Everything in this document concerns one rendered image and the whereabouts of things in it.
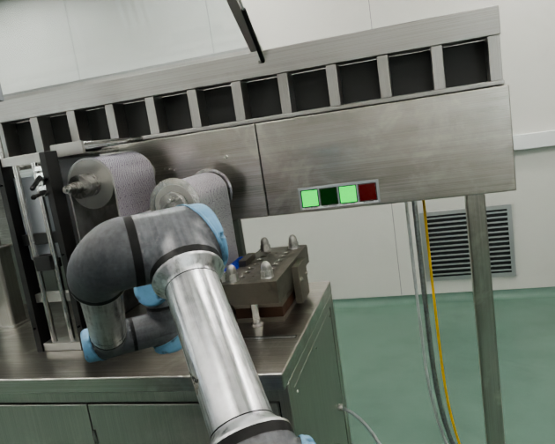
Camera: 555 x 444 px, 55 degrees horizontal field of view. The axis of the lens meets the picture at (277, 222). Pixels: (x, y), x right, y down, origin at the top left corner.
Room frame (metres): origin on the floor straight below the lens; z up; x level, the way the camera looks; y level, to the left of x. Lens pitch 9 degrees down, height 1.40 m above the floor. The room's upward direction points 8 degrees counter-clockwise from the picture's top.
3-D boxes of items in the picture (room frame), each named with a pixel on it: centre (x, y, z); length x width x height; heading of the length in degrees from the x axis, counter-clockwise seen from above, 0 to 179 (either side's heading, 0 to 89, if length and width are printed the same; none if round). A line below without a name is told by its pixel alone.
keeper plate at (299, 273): (1.54, -0.05, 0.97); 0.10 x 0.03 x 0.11; 164
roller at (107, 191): (1.64, 0.47, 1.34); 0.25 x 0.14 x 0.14; 164
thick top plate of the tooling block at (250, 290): (1.55, 0.05, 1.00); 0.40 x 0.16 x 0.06; 164
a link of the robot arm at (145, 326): (1.16, 0.30, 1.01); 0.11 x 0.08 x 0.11; 110
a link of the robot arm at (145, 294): (1.16, 0.28, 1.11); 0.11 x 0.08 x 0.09; 164
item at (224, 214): (1.54, 0.17, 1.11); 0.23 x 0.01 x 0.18; 164
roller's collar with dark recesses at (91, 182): (1.49, 0.51, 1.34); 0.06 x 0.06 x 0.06; 74
